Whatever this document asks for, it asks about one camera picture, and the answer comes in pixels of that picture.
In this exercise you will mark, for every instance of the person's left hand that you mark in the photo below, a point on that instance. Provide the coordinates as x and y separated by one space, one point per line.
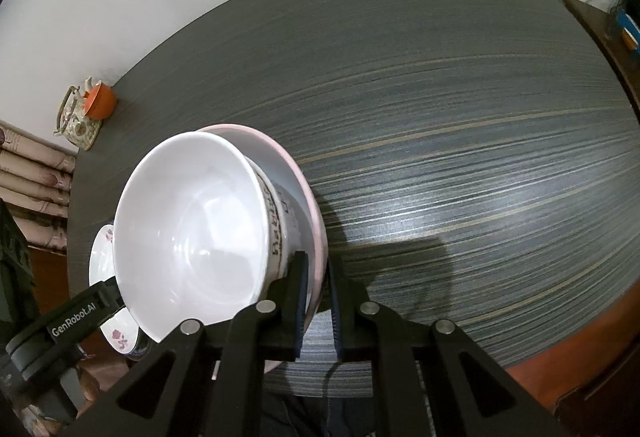
102 377

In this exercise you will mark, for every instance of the blue box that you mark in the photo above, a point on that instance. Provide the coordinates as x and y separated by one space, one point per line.
627 24

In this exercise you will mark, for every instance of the small orange cup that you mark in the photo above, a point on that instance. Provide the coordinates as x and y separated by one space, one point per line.
629 39

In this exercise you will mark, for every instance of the floral ceramic teapot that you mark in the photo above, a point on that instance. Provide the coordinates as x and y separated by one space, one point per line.
77 127

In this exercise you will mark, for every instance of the white bowl with blue print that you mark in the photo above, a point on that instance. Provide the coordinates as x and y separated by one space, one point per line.
190 227

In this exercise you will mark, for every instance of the white plate with pink flowers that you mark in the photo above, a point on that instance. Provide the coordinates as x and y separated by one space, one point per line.
102 252

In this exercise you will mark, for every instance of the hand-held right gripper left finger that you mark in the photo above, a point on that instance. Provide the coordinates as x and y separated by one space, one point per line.
301 317

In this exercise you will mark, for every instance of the beige patterned curtain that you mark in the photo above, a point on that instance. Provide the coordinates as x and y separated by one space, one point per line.
35 177

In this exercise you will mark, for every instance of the dark green object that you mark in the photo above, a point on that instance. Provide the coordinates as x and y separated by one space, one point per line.
15 262

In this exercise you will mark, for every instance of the large pink bowl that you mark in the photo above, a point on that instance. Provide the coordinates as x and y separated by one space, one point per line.
295 197

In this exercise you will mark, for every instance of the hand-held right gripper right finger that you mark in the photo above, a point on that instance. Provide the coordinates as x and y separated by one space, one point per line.
336 317

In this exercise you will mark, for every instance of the dark wooden side cabinet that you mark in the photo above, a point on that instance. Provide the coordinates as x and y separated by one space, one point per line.
615 62

